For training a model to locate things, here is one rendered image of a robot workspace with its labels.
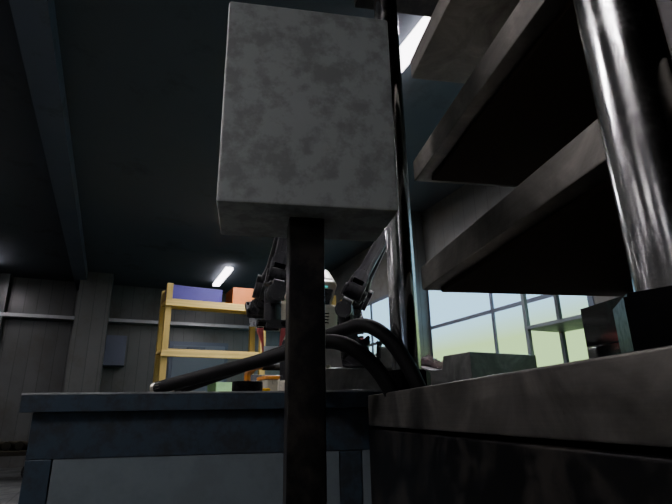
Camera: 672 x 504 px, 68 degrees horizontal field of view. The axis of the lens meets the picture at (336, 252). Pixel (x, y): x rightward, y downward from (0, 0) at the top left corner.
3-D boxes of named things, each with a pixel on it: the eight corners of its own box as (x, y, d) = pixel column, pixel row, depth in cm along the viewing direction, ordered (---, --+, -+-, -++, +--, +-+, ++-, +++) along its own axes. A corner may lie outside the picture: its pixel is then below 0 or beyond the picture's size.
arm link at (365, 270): (401, 232, 206) (378, 221, 207) (405, 223, 201) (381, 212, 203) (362, 307, 178) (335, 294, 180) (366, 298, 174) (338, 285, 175)
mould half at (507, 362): (377, 398, 178) (376, 367, 182) (435, 398, 189) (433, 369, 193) (473, 392, 136) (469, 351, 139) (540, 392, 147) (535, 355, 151)
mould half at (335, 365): (297, 399, 170) (298, 359, 174) (371, 398, 174) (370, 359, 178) (318, 392, 123) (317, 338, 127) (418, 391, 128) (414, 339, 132)
